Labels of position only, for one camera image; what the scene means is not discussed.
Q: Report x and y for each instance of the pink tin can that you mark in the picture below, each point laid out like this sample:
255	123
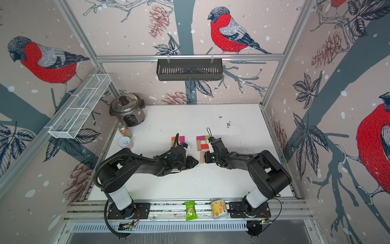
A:
126	142

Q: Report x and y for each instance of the silver rice cooker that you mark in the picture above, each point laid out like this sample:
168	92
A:
129	109

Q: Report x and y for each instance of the white wire basket shelf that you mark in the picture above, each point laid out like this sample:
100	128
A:
82	103

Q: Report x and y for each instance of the glass spice jar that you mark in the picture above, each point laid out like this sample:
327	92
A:
125	131

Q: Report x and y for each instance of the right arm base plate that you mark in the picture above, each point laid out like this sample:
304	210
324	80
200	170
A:
245	210

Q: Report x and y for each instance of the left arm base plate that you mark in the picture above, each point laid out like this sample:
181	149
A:
134	211

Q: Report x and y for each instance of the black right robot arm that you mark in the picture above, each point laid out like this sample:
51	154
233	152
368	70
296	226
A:
269	176

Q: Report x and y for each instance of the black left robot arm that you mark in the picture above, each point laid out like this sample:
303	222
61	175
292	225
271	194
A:
111	175

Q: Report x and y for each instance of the green snack packet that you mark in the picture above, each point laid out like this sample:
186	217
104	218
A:
191	213

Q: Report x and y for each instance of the black hanging metal basket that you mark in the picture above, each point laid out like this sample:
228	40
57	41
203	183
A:
189	70

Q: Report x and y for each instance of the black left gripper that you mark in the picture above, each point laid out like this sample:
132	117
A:
191	160

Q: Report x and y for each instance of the yellow cup on rail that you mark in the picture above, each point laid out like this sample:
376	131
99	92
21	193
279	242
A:
219	210

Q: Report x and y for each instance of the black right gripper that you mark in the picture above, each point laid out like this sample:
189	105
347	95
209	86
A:
206	155

